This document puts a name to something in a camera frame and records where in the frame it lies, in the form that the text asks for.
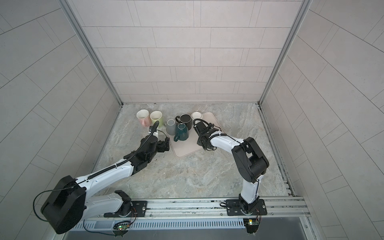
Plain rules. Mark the pink mug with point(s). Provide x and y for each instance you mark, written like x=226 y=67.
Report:
x=144 y=118

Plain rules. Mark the grey mug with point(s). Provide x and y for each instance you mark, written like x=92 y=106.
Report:
x=171 y=127

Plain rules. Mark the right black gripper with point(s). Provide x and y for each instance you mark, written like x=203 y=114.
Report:
x=199 y=142

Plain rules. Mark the left circuit board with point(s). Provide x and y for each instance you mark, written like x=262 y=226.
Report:
x=121 y=228

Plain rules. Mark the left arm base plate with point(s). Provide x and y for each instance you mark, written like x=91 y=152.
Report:
x=129 y=210

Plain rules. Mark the black mug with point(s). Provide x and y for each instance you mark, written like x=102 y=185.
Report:
x=185 y=119

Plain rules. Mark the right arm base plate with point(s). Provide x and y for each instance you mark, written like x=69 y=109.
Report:
x=241 y=208

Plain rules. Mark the right circuit board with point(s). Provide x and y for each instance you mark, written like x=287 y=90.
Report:
x=251 y=225

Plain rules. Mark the beige rectangular tray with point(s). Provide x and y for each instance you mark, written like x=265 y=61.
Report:
x=189 y=146

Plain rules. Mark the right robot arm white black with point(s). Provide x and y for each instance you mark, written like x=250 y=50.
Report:
x=249 y=158

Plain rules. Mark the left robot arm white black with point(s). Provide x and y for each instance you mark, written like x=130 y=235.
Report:
x=73 y=199

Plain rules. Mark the dark green mug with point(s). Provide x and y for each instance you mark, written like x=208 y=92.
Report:
x=182 y=133

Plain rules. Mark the circuit board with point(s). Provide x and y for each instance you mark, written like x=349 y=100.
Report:
x=251 y=225
x=121 y=228

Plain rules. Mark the white mug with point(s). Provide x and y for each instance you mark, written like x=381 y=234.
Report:
x=196 y=115

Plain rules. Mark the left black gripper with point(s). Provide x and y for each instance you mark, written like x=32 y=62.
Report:
x=162 y=145

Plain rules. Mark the light green mug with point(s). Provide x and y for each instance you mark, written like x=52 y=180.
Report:
x=157 y=116

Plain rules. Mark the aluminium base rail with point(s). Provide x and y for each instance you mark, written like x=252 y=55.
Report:
x=219 y=208

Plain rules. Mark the white vent grille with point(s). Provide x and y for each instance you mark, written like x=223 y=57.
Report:
x=164 y=224

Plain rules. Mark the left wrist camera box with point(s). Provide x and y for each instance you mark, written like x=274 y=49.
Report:
x=153 y=131

